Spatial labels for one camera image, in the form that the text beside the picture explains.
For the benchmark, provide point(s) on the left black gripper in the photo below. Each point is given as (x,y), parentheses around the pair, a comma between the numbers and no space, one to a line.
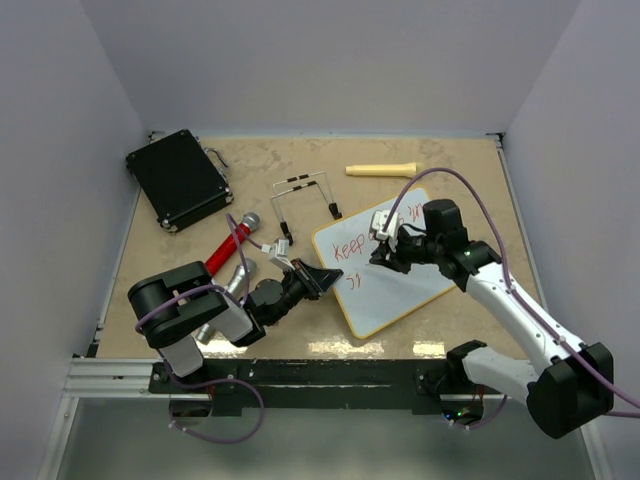
(315,281)

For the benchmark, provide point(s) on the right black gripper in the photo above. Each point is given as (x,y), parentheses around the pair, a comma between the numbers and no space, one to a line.
(393,260)

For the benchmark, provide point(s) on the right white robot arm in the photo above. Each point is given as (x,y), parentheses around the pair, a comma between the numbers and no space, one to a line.
(563,382)

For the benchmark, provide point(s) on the red glitter toy microphone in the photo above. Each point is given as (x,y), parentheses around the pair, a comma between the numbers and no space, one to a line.
(250,223)

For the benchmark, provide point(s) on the cream toy microphone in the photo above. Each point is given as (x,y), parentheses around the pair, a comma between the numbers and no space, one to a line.
(406,170)

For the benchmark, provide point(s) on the silver toy microphone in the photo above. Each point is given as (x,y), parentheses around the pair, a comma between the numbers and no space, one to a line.
(233,323)

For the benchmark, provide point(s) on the black carrying case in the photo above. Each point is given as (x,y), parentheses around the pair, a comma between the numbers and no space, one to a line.
(179,179)

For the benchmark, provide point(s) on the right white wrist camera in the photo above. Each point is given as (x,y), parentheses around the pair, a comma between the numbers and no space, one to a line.
(384,227)

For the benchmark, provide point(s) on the wire whiteboard stand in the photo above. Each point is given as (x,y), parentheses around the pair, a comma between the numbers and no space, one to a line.
(288,190)

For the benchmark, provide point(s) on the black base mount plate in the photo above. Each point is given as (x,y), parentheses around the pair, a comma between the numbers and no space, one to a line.
(415,385)

